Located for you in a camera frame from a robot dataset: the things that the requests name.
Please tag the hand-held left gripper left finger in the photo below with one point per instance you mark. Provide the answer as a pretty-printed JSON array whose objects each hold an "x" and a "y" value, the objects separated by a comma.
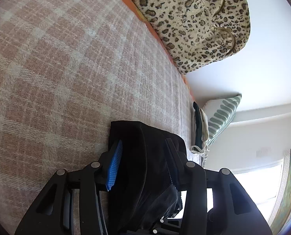
[{"x": 113, "y": 166}]

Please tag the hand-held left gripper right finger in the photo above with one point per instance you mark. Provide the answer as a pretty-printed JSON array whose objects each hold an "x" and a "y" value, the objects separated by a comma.
[{"x": 177, "y": 166}]

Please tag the black sheer garment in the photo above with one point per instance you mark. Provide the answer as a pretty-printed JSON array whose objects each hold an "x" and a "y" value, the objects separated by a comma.
[{"x": 147, "y": 164}]

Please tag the dark green folded garment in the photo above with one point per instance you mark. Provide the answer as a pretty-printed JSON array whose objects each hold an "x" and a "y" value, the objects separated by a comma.
[{"x": 198, "y": 127}]

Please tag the white folded garment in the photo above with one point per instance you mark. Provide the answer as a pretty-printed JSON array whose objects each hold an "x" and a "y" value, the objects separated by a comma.
[{"x": 205, "y": 127}]

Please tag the striped fringed pillow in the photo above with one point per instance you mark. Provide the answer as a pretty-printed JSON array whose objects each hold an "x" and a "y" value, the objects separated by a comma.
[{"x": 221, "y": 117}]

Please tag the bright window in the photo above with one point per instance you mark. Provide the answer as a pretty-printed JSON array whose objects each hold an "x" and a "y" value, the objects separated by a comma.
[{"x": 258, "y": 183}]

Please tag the beige plaid blanket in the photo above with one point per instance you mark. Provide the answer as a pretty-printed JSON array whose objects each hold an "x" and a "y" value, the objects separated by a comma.
[{"x": 62, "y": 66}]

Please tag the leopard print furry bag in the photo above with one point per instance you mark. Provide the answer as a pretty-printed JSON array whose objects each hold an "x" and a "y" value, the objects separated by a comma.
[{"x": 192, "y": 24}]

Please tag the white wall socket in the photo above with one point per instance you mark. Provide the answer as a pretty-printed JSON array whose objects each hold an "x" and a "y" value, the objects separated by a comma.
[{"x": 263, "y": 151}]

